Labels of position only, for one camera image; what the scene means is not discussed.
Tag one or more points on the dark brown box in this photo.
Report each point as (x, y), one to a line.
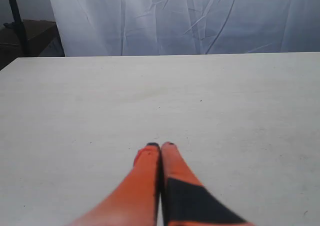
(43, 41)

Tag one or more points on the black stand pole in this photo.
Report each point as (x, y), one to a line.
(19, 28)

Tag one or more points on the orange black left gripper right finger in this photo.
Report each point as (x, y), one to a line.
(185, 200)

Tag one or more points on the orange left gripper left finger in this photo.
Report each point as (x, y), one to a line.
(135, 201)

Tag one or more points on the white backdrop curtain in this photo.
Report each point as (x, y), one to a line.
(169, 27)

